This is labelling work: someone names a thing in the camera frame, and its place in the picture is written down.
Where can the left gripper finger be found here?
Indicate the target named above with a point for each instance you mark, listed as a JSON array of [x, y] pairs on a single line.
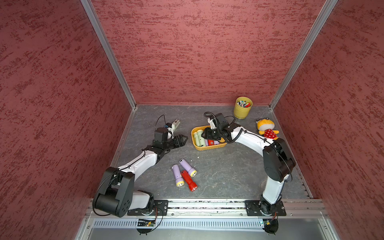
[[181, 138], [176, 145]]

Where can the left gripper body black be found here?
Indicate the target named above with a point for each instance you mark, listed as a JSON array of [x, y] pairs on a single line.
[[168, 144]]

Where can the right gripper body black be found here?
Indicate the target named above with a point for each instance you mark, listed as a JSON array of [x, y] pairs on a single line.
[[212, 134]]

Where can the yellow plastic storage box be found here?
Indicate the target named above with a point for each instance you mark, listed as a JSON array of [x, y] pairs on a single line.
[[211, 147]]

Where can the green flashlight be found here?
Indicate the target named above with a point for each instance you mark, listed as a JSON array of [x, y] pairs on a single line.
[[196, 138], [200, 140]]

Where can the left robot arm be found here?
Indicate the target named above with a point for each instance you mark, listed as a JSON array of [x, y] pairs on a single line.
[[116, 195]]

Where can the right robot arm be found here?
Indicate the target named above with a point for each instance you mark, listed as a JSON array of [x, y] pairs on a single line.
[[278, 160]]

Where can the yellow pen cup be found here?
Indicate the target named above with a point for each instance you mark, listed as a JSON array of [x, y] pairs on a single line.
[[242, 113]]

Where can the pens in cup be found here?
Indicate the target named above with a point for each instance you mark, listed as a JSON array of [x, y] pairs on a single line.
[[244, 104]]

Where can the yellow plush toy red dress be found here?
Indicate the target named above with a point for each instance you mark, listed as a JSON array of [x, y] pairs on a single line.
[[266, 128]]

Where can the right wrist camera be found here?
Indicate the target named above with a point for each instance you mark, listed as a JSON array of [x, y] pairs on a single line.
[[218, 121]]

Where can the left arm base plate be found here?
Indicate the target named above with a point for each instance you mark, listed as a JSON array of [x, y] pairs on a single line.
[[154, 208]]

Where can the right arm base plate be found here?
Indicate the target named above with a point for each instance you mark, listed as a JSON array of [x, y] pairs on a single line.
[[264, 208]]

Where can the aluminium front rail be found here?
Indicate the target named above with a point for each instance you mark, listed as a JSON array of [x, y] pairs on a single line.
[[240, 208]]

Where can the left corner aluminium post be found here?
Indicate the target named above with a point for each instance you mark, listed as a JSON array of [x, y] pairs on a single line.
[[97, 26]]

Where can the corner aluminium post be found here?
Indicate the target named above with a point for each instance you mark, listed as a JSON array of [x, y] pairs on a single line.
[[317, 26], [97, 26]]

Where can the right corner aluminium post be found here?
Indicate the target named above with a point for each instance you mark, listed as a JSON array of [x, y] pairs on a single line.
[[317, 26]]

